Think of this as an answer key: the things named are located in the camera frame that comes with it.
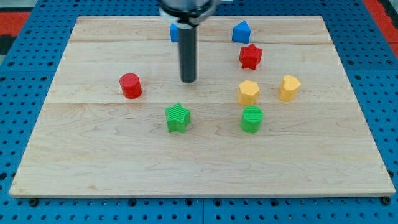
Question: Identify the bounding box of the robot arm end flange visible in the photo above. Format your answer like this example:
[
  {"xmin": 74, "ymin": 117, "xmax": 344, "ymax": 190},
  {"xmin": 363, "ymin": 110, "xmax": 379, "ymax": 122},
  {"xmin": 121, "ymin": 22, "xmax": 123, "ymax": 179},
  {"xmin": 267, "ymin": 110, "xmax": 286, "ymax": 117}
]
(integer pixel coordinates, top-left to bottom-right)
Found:
[{"xmin": 159, "ymin": 0, "xmax": 221, "ymax": 27}]

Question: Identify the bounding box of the green star block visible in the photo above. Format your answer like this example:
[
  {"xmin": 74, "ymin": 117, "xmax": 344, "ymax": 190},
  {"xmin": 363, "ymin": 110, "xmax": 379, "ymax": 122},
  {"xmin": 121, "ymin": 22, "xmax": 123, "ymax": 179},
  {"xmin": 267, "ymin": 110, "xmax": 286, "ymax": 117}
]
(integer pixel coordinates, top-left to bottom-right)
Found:
[{"xmin": 165, "ymin": 103, "xmax": 191, "ymax": 133}]

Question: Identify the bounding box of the red star block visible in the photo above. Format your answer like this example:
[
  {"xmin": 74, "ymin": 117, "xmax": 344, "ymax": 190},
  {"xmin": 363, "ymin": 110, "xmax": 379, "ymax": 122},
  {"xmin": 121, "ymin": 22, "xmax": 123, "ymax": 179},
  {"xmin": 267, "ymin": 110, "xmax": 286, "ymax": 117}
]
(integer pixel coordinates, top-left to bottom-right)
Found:
[{"xmin": 239, "ymin": 44, "xmax": 263, "ymax": 70}]

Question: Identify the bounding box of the yellow hexagon block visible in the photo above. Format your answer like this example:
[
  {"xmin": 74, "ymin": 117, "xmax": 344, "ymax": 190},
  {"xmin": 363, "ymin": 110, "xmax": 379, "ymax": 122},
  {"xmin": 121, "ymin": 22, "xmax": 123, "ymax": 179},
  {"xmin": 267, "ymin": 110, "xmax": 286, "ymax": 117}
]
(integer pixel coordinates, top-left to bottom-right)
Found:
[{"xmin": 238, "ymin": 80, "xmax": 260, "ymax": 106}]

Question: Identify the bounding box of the green cylinder block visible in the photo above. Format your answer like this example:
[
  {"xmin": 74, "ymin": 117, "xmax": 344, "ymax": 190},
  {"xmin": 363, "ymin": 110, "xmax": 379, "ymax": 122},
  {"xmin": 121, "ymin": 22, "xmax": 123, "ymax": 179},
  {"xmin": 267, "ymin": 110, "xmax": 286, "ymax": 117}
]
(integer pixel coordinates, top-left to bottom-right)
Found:
[{"xmin": 240, "ymin": 105, "xmax": 264, "ymax": 134}]

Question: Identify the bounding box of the wooden board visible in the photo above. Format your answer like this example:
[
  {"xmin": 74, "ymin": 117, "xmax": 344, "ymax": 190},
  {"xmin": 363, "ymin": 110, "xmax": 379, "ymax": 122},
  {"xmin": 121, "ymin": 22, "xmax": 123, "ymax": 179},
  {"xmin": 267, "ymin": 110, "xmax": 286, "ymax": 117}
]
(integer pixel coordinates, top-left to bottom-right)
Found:
[{"xmin": 9, "ymin": 16, "xmax": 396, "ymax": 198}]

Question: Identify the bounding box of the red cylinder block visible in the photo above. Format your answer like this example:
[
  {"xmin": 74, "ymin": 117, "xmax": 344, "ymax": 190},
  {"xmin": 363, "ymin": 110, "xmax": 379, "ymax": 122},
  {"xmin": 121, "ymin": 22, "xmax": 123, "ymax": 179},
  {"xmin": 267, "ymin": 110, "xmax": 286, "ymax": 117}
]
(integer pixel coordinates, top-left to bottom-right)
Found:
[{"xmin": 119, "ymin": 73, "xmax": 142, "ymax": 99}]

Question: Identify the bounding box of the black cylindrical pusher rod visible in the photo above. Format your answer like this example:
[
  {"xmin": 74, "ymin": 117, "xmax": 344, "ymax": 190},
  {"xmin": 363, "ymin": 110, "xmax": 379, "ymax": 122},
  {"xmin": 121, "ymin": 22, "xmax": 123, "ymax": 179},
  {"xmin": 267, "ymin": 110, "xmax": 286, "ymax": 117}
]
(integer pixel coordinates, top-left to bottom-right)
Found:
[{"xmin": 178, "ymin": 27, "xmax": 197, "ymax": 83}]

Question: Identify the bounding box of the blue cube block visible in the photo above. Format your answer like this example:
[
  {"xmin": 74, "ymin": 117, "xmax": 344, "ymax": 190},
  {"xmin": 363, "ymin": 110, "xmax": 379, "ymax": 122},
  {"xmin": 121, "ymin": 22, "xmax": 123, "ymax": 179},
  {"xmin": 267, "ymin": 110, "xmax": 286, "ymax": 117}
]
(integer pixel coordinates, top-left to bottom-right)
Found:
[{"xmin": 169, "ymin": 24, "xmax": 178, "ymax": 42}]

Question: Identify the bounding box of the blue triangle block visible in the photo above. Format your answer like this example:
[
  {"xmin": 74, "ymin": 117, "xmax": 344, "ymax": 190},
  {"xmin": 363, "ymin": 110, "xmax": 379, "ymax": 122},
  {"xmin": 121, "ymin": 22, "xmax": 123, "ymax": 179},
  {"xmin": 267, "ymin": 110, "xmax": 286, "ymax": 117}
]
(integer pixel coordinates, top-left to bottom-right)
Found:
[{"xmin": 231, "ymin": 21, "xmax": 251, "ymax": 44}]

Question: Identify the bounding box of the yellow heart block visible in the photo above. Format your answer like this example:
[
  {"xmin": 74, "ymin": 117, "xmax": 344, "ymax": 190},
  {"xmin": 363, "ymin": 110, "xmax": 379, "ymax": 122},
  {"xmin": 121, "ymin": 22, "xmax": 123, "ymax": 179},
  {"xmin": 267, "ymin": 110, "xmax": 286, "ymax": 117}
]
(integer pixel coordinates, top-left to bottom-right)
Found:
[{"xmin": 279, "ymin": 75, "xmax": 301, "ymax": 101}]

